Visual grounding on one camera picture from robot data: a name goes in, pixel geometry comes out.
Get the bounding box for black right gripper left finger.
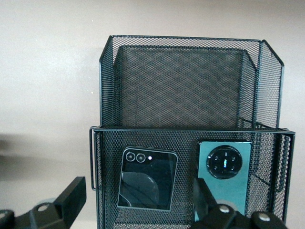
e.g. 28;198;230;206
0;176;87;229

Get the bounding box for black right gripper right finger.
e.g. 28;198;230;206
188;177;289;229

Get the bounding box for teal green smartphone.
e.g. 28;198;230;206
193;140;253;223

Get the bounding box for black flip phone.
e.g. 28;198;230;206
117;146;178;211

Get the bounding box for black mesh two-tier tray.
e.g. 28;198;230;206
89;34;296;229

